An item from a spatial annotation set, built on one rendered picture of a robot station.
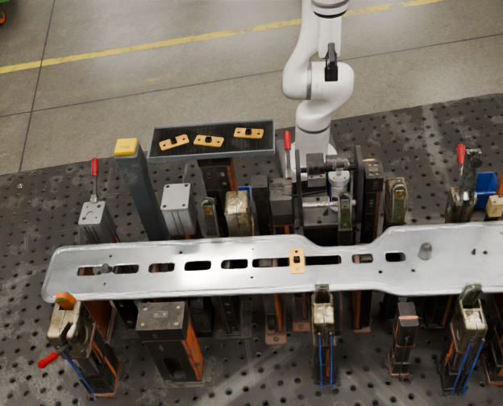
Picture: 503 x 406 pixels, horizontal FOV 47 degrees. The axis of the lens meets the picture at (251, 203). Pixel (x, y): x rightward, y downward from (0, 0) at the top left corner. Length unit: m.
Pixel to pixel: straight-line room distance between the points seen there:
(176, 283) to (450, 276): 0.72
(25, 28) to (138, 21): 0.91
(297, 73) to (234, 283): 0.68
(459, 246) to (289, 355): 0.58
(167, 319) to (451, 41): 3.14
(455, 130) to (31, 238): 1.67
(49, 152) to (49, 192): 1.33
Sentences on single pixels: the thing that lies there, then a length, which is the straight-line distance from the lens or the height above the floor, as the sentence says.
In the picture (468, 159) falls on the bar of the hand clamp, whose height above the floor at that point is 1.20.
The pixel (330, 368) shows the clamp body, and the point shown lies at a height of 0.79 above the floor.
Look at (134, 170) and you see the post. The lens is 1.78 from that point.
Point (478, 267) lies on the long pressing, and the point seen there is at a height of 1.00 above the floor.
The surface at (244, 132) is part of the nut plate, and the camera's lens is 1.70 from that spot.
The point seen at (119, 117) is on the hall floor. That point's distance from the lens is 3.80.
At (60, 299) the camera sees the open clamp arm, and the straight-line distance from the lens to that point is 1.53.
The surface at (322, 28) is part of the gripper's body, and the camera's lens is 1.32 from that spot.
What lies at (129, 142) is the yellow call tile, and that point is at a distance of 1.76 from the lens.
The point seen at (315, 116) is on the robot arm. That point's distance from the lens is 1.92.
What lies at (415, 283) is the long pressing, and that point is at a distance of 1.55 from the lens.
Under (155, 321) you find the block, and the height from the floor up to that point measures 1.03.
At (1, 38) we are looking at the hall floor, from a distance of 5.03.
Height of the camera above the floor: 2.28
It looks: 48 degrees down
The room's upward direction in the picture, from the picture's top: 9 degrees counter-clockwise
